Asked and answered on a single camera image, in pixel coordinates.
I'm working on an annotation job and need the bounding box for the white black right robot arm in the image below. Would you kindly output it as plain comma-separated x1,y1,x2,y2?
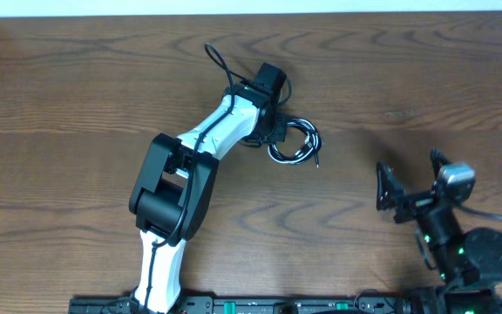
376,161,502,314

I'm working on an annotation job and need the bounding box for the white usb cable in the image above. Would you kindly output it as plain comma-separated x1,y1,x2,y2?
269,130,322,166

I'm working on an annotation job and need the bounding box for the black usb cable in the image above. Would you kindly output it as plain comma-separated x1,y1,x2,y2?
268,117,323,169

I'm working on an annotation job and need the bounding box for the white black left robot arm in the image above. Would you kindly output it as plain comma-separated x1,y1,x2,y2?
128,63,289,313

